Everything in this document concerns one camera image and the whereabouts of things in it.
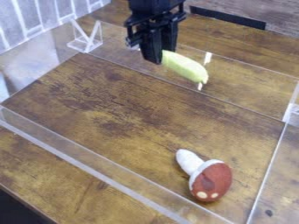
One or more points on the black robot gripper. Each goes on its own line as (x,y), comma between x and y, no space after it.
(153,18)

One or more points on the green handled metal spoon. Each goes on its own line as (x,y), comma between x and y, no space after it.
(185,67)

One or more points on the black strip on table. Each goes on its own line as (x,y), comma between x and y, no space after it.
(228,17)

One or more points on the red cap toy mushroom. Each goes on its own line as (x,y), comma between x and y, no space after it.
(209,176)

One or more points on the clear acrylic triangle bracket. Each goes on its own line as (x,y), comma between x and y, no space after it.
(85,43)

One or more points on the clear acrylic enclosure wall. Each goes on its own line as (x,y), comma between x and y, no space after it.
(116,115)

